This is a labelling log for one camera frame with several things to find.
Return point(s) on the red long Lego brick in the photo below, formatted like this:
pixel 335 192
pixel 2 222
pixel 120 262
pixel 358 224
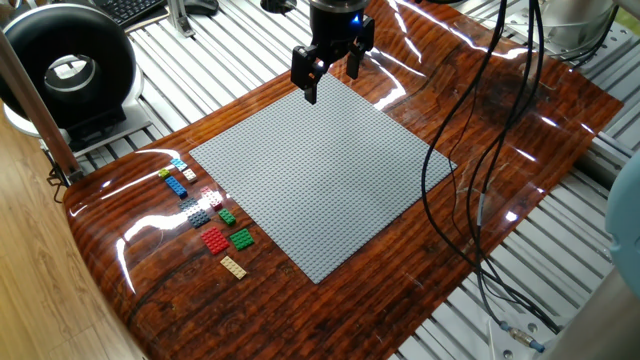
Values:
pixel 212 197

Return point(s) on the red Lego plate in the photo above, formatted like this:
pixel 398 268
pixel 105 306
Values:
pixel 215 240

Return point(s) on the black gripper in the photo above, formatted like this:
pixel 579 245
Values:
pixel 335 30

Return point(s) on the white small Lego brick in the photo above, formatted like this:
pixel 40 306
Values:
pixel 189 175

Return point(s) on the glossy wood-grain table mat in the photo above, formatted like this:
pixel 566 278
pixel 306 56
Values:
pixel 325 320

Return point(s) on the brown wooden pole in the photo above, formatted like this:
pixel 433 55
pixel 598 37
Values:
pixel 35 110

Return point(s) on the light blue small Lego brick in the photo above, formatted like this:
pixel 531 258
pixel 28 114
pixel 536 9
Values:
pixel 178 164

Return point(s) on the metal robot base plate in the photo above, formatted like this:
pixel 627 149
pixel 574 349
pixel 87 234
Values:
pixel 505 350

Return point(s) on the black keyboard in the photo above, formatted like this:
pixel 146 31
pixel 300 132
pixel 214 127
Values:
pixel 130 10

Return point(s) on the blue long Lego brick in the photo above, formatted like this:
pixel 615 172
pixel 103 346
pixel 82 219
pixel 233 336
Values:
pixel 176 186

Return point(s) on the lime green small Lego brick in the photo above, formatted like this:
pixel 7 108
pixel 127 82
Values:
pixel 164 173

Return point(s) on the green square Lego plate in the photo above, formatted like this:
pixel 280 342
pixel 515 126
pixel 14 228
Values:
pixel 242 239

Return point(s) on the black round object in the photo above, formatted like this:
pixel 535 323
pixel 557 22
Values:
pixel 277 5

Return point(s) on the grey Lego baseplate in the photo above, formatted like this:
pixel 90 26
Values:
pixel 320 190

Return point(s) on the tan Lego plate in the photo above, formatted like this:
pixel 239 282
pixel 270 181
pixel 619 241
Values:
pixel 233 267

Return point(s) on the dark grey Lego plate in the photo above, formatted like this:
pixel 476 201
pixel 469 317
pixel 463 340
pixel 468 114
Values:
pixel 194 212

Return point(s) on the aluminium bracket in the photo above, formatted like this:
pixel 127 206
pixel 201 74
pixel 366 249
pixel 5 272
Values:
pixel 180 20

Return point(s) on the black computer mouse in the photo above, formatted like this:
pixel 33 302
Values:
pixel 200 7

